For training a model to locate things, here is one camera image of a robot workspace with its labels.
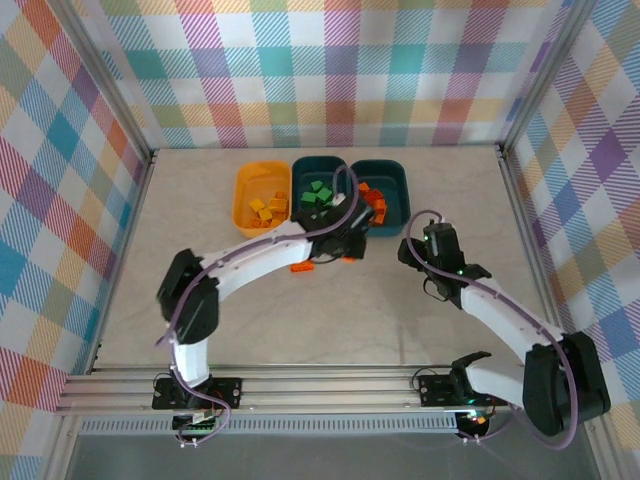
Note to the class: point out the teal plastic container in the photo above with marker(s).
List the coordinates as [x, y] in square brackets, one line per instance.
[395, 185]
[312, 167]

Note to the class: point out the long orange lego brick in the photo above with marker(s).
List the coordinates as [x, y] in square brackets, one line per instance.
[303, 268]

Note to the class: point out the aluminium side rail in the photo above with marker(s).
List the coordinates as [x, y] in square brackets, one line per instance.
[520, 200]
[143, 185]

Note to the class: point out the yellow plastic container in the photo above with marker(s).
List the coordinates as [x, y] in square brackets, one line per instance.
[255, 180]

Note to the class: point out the wide yellow lego brick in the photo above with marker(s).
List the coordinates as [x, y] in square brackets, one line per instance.
[264, 216]

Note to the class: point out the green square lego brick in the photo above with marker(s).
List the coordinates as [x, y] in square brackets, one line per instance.
[315, 186]

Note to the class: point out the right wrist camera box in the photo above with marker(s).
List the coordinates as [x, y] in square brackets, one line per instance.
[442, 245]

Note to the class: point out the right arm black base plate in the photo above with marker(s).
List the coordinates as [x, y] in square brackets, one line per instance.
[435, 390]

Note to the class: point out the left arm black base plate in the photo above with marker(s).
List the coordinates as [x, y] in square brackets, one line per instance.
[230, 392]

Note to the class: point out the yellow square lego brick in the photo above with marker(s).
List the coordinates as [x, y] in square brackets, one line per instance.
[277, 204]

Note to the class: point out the small orange lego brick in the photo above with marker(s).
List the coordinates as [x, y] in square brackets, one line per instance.
[380, 217]

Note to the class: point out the small yellow lego piece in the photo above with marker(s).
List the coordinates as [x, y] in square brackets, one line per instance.
[252, 223]

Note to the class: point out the aluminium frame post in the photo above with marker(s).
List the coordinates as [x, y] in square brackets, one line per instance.
[108, 75]
[543, 75]

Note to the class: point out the aluminium mounting rail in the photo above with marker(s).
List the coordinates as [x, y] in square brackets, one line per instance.
[325, 390]

